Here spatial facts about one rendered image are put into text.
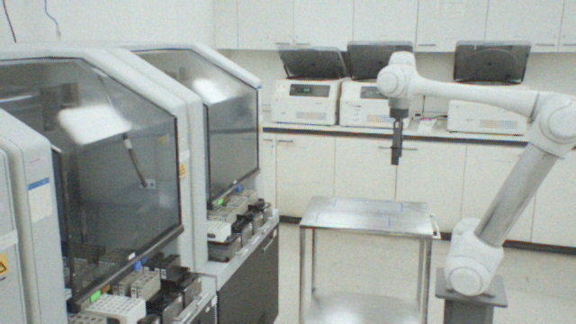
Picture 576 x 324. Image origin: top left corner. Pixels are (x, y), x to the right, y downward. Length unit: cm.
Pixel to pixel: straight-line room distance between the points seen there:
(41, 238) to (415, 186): 346
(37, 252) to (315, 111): 332
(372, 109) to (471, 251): 256
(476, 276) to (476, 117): 252
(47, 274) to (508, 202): 142
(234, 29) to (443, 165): 214
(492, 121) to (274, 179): 183
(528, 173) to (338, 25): 302
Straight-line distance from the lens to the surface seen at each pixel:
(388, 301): 306
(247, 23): 494
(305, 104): 453
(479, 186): 451
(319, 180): 463
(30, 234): 145
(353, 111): 445
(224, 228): 237
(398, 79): 192
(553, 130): 187
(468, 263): 201
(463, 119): 440
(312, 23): 476
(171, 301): 194
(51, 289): 155
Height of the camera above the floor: 172
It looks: 14 degrees down
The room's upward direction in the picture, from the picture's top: straight up
